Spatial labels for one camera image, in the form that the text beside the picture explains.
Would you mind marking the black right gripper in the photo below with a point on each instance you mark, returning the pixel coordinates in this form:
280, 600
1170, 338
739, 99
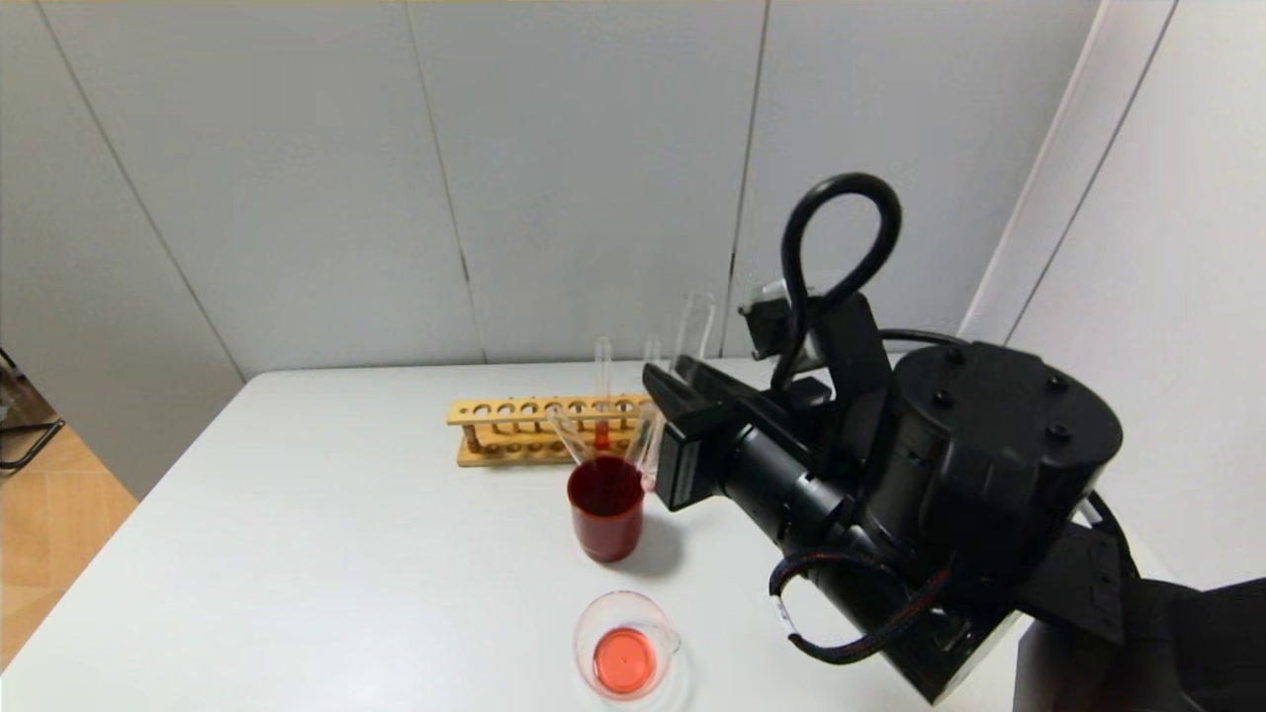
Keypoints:
680, 461

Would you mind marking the test tube with red pigment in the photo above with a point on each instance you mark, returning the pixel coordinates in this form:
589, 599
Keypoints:
695, 331

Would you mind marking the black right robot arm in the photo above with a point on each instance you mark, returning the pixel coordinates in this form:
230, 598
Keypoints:
989, 475

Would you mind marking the test tube with blue pigment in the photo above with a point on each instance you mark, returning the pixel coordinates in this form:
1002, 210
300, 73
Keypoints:
651, 351

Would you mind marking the empty glass test tube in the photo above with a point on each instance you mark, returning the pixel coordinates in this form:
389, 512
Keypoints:
638, 440
571, 435

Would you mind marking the test tube with orange pigment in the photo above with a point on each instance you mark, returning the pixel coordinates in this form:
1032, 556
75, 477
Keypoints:
601, 435

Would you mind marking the wooden test tube rack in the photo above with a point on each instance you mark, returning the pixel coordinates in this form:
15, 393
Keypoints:
514, 456

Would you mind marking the dark red plastic cup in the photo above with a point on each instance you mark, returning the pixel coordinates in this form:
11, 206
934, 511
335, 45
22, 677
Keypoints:
605, 524

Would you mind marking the clear glass beaker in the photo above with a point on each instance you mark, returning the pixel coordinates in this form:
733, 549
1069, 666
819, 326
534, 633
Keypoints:
627, 658

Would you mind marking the black metal chair frame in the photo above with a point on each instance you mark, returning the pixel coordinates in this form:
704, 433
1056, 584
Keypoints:
30, 435

